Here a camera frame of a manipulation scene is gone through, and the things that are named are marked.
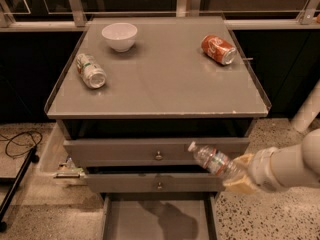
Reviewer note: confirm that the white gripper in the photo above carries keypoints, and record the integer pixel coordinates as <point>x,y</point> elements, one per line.
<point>261,169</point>

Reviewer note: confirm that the clear plastic water bottle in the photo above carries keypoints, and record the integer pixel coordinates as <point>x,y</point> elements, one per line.
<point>216,162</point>

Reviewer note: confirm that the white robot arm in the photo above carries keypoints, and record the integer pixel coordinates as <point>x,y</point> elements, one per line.
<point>276,170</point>

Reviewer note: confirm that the grey top drawer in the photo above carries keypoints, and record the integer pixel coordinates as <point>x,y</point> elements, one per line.
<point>146,151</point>

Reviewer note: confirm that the grey open bottom drawer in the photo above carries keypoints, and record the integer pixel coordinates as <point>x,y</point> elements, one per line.
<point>160,216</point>

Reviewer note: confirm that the grey drawer cabinet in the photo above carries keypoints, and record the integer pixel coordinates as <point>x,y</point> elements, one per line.
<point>163,87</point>

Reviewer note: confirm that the grey middle drawer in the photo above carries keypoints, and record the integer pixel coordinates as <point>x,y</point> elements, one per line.
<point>147,183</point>

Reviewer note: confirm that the red cola can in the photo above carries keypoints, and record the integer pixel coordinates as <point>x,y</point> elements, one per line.
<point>218,49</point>

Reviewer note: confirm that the silver green soda can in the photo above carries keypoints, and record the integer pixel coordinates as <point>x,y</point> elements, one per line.
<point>90,71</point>

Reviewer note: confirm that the white ceramic bowl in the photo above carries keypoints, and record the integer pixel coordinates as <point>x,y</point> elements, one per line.
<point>120,36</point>

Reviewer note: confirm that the clear plastic storage bin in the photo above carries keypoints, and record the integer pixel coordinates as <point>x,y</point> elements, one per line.
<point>56,164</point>

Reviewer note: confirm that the black stand leg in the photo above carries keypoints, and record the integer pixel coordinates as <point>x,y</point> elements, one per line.
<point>14,183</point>

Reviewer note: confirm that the metal railing frame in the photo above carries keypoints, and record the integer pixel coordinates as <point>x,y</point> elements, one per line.
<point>76,15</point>

